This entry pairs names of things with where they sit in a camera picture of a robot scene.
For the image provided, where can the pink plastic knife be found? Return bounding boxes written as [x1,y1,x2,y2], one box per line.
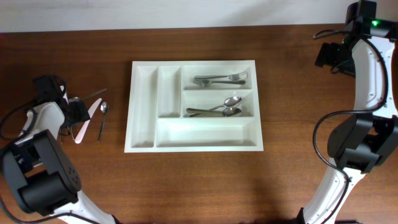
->
[75,98,102,144]

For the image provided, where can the steel kitchen tongs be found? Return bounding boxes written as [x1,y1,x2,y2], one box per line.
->
[58,126,75,143]

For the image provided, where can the small steel teaspoon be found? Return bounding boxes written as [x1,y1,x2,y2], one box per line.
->
[97,101,109,142]

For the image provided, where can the steel fork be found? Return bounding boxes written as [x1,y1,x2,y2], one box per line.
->
[194,72,248,81]

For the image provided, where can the large steel spoon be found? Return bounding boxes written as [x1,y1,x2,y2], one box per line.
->
[186,108,242,117]

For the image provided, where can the steel fork diagonal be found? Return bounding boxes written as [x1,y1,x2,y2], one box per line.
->
[192,78,246,87]

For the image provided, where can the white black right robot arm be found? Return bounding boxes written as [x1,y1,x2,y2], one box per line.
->
[293,1,397,224]

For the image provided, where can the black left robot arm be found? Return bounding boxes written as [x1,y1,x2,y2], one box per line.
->
[1,75,118,223]

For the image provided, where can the small steel teaspoon angled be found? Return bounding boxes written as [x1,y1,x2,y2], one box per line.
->
[68,88,107,103]

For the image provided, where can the white plastic cutlery tray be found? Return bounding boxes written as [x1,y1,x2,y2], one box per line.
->
[124,60,263,153]

